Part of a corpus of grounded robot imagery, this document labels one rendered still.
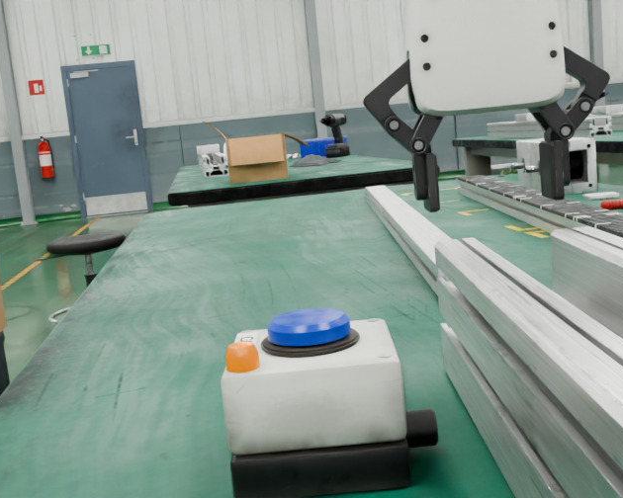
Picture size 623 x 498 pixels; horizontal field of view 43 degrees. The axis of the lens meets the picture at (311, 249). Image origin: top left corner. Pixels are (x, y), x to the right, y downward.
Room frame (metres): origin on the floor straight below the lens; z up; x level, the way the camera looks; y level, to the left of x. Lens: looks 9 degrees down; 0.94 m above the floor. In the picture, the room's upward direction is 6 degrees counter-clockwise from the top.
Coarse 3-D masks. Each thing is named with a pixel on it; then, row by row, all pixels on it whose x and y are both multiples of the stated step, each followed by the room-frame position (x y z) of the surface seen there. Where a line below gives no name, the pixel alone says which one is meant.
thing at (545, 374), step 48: (576, 240) 0.45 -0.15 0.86; (480, 288) 0.36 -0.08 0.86; (528, 288) 0.34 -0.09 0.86; (576, 288) 0.45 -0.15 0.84; (480, 336) 0.36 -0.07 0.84; (528, 336) 0.27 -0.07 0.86; (576, 336) 0.26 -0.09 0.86; (480, 384) 0.37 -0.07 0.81; (528, 384) 0.28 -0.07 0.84; (576, 384) 0.22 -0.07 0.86; (480, 432) 0.38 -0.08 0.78; (528, 432) 0.28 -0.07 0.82; (576, 432) 0.23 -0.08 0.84; (528, 480) 0.29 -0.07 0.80; (576, 480) 0.23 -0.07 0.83
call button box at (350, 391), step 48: (240, 336) 0.40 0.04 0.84; (384, 336) 0.37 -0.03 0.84; (240, 384) 0.33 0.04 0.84; (288, 384) 0.33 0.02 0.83; (336, 384) 0.33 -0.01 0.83; (384, 384) 0.33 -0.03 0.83; (240, 432) 0.33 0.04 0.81; (288, 432) 0.33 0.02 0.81; (336, 432) 0.33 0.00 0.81; (384, 432) 0.33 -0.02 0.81; (432, 432) 0.36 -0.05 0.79; (240, 480) 0.33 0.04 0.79; (288, 480) 0.33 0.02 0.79; (336, 480) 0.33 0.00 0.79; (384, 480) 0.33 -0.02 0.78
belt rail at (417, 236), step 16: (368, 192) 1.57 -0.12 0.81; (384, 192) 1.49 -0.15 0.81; (384, 208) 1.22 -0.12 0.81; (400, 208) 1.18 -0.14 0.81; (400, 224) 1.00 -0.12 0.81; (416, 224) 0.99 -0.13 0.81; (432, 224) 0.97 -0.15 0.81; (400, 240) 1.00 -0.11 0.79; (416, 240) 0.86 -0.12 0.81; (432, 240) 0.85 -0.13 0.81; (416, 256) 0.88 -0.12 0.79; (432, 256) 0.75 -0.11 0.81; (432, 272) 0.73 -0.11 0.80; (432, 288) 0.74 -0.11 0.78
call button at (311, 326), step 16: (272, 320) 0.37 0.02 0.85; (288, 320) 0.37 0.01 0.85; (304, 320) 0.37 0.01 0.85; (320, 320) 0.36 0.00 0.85; (336, 320) 0.36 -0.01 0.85; (272, 336) 0.36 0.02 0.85; (288, 336) 0.36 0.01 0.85; (304, 336) 0.35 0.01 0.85; (320, 336) 0.35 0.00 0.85; (336, 336) 0.36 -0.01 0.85
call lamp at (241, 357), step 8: (232, 344) 0.34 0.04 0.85; (240, 344) 0.34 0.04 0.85; (248, 344) 0.34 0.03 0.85; (232, 352) 0.34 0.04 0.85; (240, 352) 0.34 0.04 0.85; (248, 352) 0.34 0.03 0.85; (256, 352) 0.34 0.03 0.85; (232, 360) 0.34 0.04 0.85; (240, 360) 0.34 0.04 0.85; (248, 360) 0.34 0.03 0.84; (256, 360) 0.34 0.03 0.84; (232, 368) 0.34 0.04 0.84; (240, 368) 0.34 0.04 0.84; (248, 368) 0.34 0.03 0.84; (256, 368) 0.34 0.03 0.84
